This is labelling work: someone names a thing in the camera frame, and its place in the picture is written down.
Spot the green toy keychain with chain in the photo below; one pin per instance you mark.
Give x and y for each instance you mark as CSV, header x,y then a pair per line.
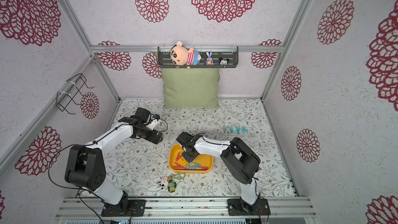
x,y
172,181

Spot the black white mouse figure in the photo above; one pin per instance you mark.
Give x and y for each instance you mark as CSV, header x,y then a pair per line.
x,y
223,61

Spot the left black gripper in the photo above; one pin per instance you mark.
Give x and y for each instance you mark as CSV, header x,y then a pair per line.
x,y
152,138

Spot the cow plush keychain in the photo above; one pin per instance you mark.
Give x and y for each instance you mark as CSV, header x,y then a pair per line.
x,y
163,182

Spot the green square pillow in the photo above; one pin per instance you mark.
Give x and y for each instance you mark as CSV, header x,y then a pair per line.
x,y
191,88

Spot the black wire wall rack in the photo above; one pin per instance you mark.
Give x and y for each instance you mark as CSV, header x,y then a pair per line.
x,y
74,87

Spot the dark metal wall shelf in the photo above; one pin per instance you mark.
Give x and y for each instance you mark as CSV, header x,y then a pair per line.
x,y
203,57

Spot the aluminium front rail frame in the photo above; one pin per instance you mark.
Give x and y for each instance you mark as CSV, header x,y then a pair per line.
x,y
187,208

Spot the small blue bunny figure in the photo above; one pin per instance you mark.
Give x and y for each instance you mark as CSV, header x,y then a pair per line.
x,y
209,60

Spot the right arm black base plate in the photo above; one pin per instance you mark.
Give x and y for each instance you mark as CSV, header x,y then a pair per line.
x,y
248,207

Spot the yellow clothespin in box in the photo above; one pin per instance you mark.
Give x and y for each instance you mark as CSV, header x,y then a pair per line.
x,y
183,161

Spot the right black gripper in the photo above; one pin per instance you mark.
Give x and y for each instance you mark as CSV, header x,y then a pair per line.
x,y
189,153

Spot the yellow plastic storage box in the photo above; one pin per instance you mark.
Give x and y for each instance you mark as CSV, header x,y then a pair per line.
x,y
178,164

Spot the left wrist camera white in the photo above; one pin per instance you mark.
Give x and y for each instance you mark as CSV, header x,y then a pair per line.
x,y
153,121

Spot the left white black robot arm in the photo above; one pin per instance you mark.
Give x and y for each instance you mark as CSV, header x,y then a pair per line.
x,y
86,167

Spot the red clothespin in box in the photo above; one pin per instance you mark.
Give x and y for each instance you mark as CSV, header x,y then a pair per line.
x,y
179,156

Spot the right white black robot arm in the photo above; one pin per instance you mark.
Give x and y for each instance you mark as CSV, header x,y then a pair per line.
x,y
238,157

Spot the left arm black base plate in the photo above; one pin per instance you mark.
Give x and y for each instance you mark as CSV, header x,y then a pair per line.
x,y
126,208

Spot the pink boy plush doll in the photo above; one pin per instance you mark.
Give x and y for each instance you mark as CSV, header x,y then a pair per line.
x,y
180,55

